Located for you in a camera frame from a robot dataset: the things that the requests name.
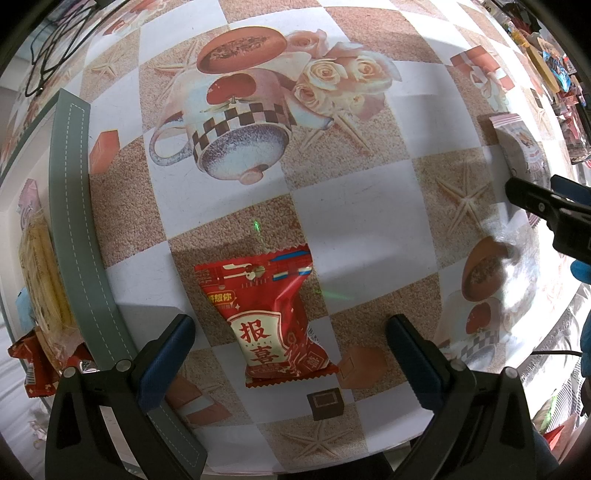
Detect pink-topped white label packet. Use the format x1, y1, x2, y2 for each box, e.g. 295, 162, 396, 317
489, 112, 550, 185

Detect red striped date snack packet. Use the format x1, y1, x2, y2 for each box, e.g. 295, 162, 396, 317
194, 244, 340, 388

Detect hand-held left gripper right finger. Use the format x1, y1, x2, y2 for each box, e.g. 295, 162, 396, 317
385, 315, 536, 480

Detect pink cranberry crisp packet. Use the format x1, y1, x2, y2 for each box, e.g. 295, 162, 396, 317
17, 179, 42, 232

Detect person's right hand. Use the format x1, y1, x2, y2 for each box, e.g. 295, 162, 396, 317
571, 258, 591, 289

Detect black power adapter cable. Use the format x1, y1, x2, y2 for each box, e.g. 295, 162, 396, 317
23, 0, 130, 97

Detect red packet with white lettering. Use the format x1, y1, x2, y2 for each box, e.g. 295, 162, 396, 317
8, 330, 61, 398

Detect clear packet of biscuit sticks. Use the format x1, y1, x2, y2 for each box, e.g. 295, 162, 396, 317
18, 208, 77, 370

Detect yellow round lid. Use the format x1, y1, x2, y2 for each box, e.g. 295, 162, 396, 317
526, 46, 559, 90

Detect checked printed tablecloth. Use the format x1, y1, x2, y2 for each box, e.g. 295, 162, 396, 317
0, 0, 583, 467

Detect red crinkled snack packet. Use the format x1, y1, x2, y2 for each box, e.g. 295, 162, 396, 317
65, 344, 100, 374

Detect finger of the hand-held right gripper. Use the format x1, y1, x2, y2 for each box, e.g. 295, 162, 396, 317
550, 174, 591, 206
505, 178, 591, 264

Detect light blue snack bar packet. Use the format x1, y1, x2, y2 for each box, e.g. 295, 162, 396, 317
15, 286, 35, 333

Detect pile of assorted snack packets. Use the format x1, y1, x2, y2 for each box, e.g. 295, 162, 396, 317
499, 0, 591, 162

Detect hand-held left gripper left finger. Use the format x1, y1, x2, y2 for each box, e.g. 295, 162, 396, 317
45, 314, 195, 480

